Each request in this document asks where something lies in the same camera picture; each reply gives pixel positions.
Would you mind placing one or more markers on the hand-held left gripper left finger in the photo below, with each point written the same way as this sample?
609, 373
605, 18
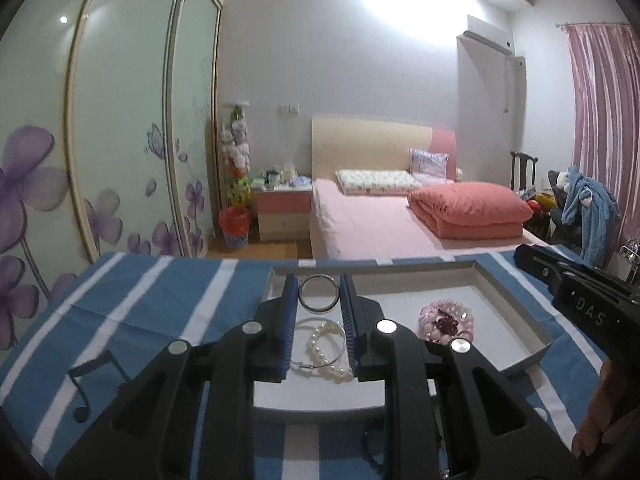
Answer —
288, 320

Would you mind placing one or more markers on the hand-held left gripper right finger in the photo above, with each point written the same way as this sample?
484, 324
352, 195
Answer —
348, 330

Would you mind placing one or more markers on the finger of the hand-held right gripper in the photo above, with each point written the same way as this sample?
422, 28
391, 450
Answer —
542, 267

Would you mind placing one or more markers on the thin silver bangle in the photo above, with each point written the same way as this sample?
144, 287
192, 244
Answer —
327, 321

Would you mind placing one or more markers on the wide silver bangle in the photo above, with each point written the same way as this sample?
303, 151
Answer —
320, 308

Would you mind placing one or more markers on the grey cardboard tray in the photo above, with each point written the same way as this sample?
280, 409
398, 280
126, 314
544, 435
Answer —
400, 300

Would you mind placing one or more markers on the person's right hand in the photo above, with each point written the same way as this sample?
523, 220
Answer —
610, 405

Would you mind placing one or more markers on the metal rack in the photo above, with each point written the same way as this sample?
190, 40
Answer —
631, 255

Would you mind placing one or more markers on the blue garment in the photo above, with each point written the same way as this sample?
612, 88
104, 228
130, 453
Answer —
595, 215

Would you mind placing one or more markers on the folded coral quilt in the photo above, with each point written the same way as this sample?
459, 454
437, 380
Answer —
470, 207

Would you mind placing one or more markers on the dark wooden chair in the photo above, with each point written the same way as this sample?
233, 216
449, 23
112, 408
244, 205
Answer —
522, 170

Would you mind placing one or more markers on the pink beige nightstand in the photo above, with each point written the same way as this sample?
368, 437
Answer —
282, 215

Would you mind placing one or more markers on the bed with pink sheet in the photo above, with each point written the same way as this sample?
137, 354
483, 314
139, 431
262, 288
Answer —
365, 225

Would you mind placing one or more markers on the red waste bin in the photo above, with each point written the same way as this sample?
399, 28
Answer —
235, 225

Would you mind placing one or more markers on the blue white striped tablecloth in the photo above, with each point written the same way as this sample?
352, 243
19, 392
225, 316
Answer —
150, 310

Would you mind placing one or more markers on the patterned white pillow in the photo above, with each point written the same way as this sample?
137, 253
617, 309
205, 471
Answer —
375, 181

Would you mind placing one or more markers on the purple pillow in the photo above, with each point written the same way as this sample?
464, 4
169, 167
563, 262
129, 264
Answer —
429, 164

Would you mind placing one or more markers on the pink curtain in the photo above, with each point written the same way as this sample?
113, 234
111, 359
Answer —
605, 125

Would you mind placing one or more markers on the plush toy tower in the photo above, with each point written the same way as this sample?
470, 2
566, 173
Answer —
236, 155

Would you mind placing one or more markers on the beige pink headboard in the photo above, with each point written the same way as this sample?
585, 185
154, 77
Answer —
370, 145

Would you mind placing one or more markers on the white air conditioner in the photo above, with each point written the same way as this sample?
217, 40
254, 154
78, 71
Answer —
487, 35

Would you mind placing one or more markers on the curtain rod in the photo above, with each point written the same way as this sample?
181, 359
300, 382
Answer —
595, 23

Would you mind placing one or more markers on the wardrobe with flower print doors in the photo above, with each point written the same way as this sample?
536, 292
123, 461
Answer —
115, 125

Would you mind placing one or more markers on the wall switch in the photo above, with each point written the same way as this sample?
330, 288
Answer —
289, 108

